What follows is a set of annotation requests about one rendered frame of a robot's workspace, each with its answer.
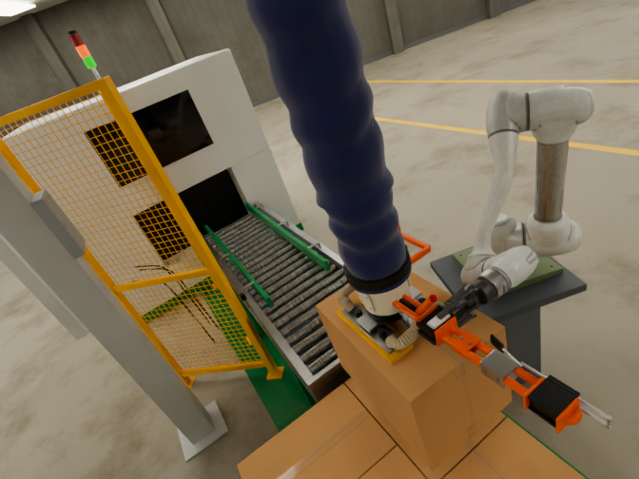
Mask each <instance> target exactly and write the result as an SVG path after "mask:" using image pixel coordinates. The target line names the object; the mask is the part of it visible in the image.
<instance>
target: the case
mask: <svg viewBox="0 0 639 479"><path fill-rule="evenodd" d="M409 280H410V283H411V285H412V286H413V287H415V288H417V289H418V290H419V291H421V292H422V293H423V294H425V295H427V296H428V297H429V296H430V295H431V294H435V295H436V296H437V301H438V302H442V303H444V302H445V301H446V300H447V299H449V298H450V297H451V296H452V295H450V294H449V293H447V292H445V291H444V290H442V289H440V288H439V287H437V286H435V285H434V284H433V283H431V282H430V281H428V280H426V279H425V278H422V277H420V276H419V275H417V274H415V273H414V272H412V271H411V274H410V276H409ZM339 291H340V290H338V291H337V292H335V293H334V294H333V295H331V296H330V297H328V298H327V299H325V300H324V301H322V302H320V303H319V304H317V305H316V308H317V310H318V312H319V316H320V318H321V321H322V323H323V325H324V327H325V330H326V332H327V334H328V335H329V338H330V340H331V342H332V344H333V347H334V349H335V351H336V353H337V356H338V358H339V361H340V364H341V366H342V367H343V369H344V370H345V371H346V372H347V373H348V374H349V375H350V376H351V377H352V378H353V379H354V380H355V382H356V383H357V384H358V385H359V386H360V388H361V389H362V390H363V391H364V392H365V393H366V394H367V396H368V397H369V398H370V399H371V400H372V401H373V403H374V404H375V405H376V406H377V407H378V409H379V410H380V411H381V412H382V413H383V414H384V416H385V417H386V418H387V419H388V420H389V421H390V423H391V424H392V425H393V426H394V427H395V428H396V430H397V431H398V432H399V433H400V434H401V435H402V437H403V438H404V439H405V440H406V441H407V442H408V444H409V445H410V446H411V447H412V448H413V449H414V451H415V452H416V453H417V454H418V455H419V457H420V458H421V459H422V460H423V461H424V462H425V464H426V465H427V466H428V467H429V468H430V469H431V470H435V469H436V468H437V467H438V466H439V465H440V464H441V463H443V462H444V461H445V460H446V459H447V458H448V457H449V456H451V455H452V454H453V453H454V452H455V451H456V450H457V449H459V448H460V447H461V446H462V445H463V444H464V443H465V442H466V441H468V440H469V439H470V438H471V437H472V436H473V435H474V434H475V433H477V432H478V431H479V430H480V429H481V428H482V427H483V426H485V425H486V424H487V423H488V422H489V421H490V420H491V419H492V418H494V417H495V416H496V415H497V414H498V413H499V412H500V411H502V410H503V409H504V408H505V407H506V406H507V405H508V404H509V403H511V402H512V401H513V399H512V389H511V388H509V387H507V388H506V389H503V388H501V387H500V386H499V385H497V384H496V383H494V382H493V381H492V380H491V379H490V378H488V377H487V376H486V375H484V374H483V373H482V372H481V368H480V367H479V366H478V365H476V364H475V363H474V362H473V361H472V360H470V359H469V358H468V359H465V358H464V357H463V356H461V355H460V354H458V353H456V352H455V351H454V350H453V347H451V346H450V345H449V344H447V343H446V342H444V343H442V344H441V345H440V346H437V344H436V345H433V344H432V343H431V342H429V341H428V340H427V339H425V338H424V337H423V336H419V337H418V338H417V339H416V340H415V342H413V344H414V346H415V347H414V348H413V349H412V350H411V351H410V352H408V353H407V354H406V355H404V356H403V357H402V358H401V359H399V360H398V361H397V362H395V363H394V364H393V365H392V364H391V363H390V362H389V361H387V360H386V359H385V358H384V357H383V356H382V355H381V354H380V353H379V352H377V351H376V350H375V349H374V348H373V347H372V346H371V345H370V344H369V343H367V342H366V341H365V340H364V339H363V338H362V337H361V336H360V335H359V334H357V333H356V332H355V331H354V330H353V329H352V328H351V327H350V326H349V325H347V324H346V323H345V322H344V321H343V320H342V319H341V318H340V317H339V316H337V313H336V311H338V310H339V309H340V308H342V307H343V306H342V305H340V303H339V301H338V294H339ZM475 314H476V317H475V318H472V319H471V320H469V321H468V322H467V323H465V324H464V325H463V326H461V327H460V329H461V330H463V331H464V332H465V331H466V330H467V331H468V332H470V333H471V334H473V335H475V336H477V337H478V338H480V339H481V340H480V341H481V342H482V343H484V344H485V345H487V346H488V347H490V348H492V349H493V350H494V349H496V347H495V346H494V345H493V344H492V343H491V337H490V335H491V334H493V335H494V336H495V337H496V338H497V339H498V340H499V341H501V342H502V343H503V344H504V349H505V350H506V351H507V352H508V350H507V340H506V331H505V326H503V325H501V324H500V323H498V322H496V321H495V320H493V319H491V318H490V317H488V316H486V315H484V314H482V313H481V312H479V311H477V310H475ZM386 323H387V324H389V325H390V326H391V327H393V328H394V329H395V330H396V331H398V332H399V333H400V334H402V335H403V334H404V333H405V332H406V331H407V330H408V329H409V328H410V327H409V326H407V325H406V324H405V323H403V322H402V321H401V320H397V321H393V322H386Z"/></svg>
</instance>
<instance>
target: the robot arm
mask: <svg viewBox="0 0 639 479"><path fill-rule="evenodd" d="M593 112H594V96H593V92H592V90H591V89H590V88H586V87H585V86H577V85H563V86H550V87H544V88H539V89H537V90H534V91H530V92H525V93H516V91H515V90H512V89H509V88H504V89H500V90H498V91H497V92H495V93H494V95H493V96H492V98H491V100H490V101H489V104H488V108H487V113H486V132H487V137H488V143H489V147H490V149H491V153H492V157H493V161H494V178H493V182H492V185H491V189H490V192H489V195H488V198H487V200H486V203H485V206H484V208H483V211H482V214H481V217H480V220H479V223H478V226H477V229H476V232H475V237H474V249H473V252H472V253H471V254H470V255H469V256H468V258H467V261H466V264H465V266H464V267H463V269H462V271H461V274H460V277H461V280H462V282H463V284H464V285H463V286H462V288H461V289H460V290H458V291H457V292H456V293H455V294H454V295H452V296H451V297H450V298H449V299H447V300H446V301H445V302H444V305H445V307H444V306H442V307H441V309H443V310H442V311H441V312H440V313H439V314H437V316H435V317H434V318H433V319H431V320H430V321H429V322H427V325H428V326H430V327H431V328H432V329H436V328H437V327H438V326H439V325H441V324H442V323H443V322H444V321H446V320H447V319H448V318H449V317H451V315H450V314H451V313H453V312H455V311H457V310H458V309H459V310H458V311H457V312H456V313H455V315H456V322H457V326H458V328H460V327H461V326H463V325H464V324H465V323H467V322H468V321H469V320H471V319H472V318H475V317H476V314H475V310H476V309H477V308H478V307H479V306H480V305H485V304H488V303H489V302H490V301H492V300H493V299H497V298H499V297H501V296H502V295H503V294H505V293H506V292H508V291H509V290H510V289H511V288H513V287H515V286H517V285H518V284H520V283H521V282H523V281H524V280H525V279H526V278H528V277H529V276H530V275H531V274H532V273H533V271H534V270H535V268H536V266H537V264H538V257H547V256H559V255H564V254H567V253H569V252H572V251H574V250H576V249H577V248H578V247H579V246H580V244H581V240H582V231H581V228H580V226H579V225H578V223H576V222H575V221H574V220H570V219H569V216H568V215H567V214H566V213H565V212H564V211H562V210H563V200H564V189H565V178H566V172H567V161H568V151H569V140H570V137H571V136H572V135H573V133H574V131H575V129H576V128H577V127H578V125H580V124H583V123H584V122H586V121H587V120H588V119H589V118H590V117H591V115H592V114H593ZM525 131H531V132H532V134H533V136H534V138H535V139H536V166H535V196H534V211H533V212H531V214H530V215H529V217H528V219H527V221H526V222H520V221H516V220H515V219H514V218H513V217H511V216H509V215H506V214H501V213H500V211H501V209H502V207H503V204H504V202H505V200H506V198H507V195H508V193H509V190H510V187H511V184H512V181H513V173H514V168H515V159H516V150H517V145H518V139H519V133H521V132H525ZM450 302H451V303H450Z"/></svg>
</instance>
